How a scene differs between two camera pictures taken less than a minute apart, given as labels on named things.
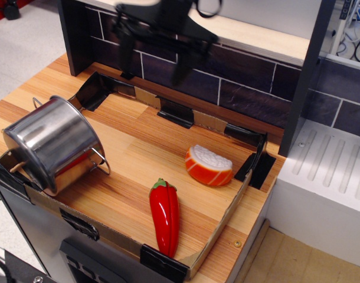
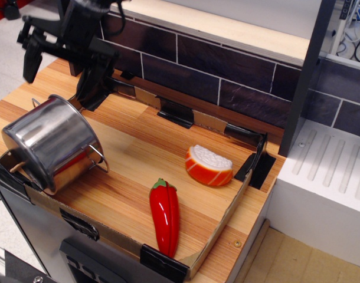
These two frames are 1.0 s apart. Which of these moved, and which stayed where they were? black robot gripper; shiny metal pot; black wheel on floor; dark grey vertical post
Moved: black robot gripper
Stayed: black wheel on floor; dark grey vertical post; shiny metal pot
